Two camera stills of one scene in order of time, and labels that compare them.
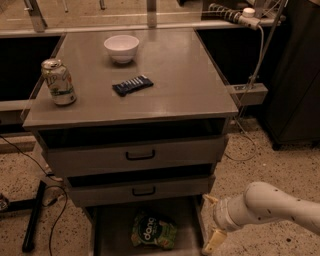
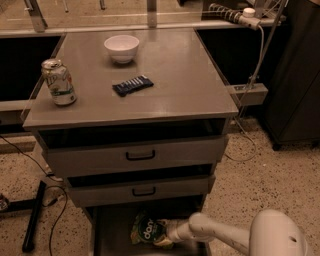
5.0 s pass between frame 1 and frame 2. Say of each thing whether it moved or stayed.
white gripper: moved
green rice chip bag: stayed
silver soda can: stayed
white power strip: stayed
